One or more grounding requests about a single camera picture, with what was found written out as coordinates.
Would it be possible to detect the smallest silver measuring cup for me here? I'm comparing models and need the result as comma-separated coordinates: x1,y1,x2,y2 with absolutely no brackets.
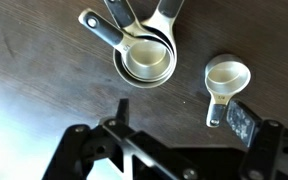
204,54,251,128

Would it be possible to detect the largest silver measuring cup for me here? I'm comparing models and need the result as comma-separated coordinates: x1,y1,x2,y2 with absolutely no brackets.
113,0,184,88

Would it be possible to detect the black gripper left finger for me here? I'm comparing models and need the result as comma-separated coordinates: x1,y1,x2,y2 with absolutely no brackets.
116,99,129,125

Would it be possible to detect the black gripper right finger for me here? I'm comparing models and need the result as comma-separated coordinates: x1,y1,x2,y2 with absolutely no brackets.
226,99,262,147

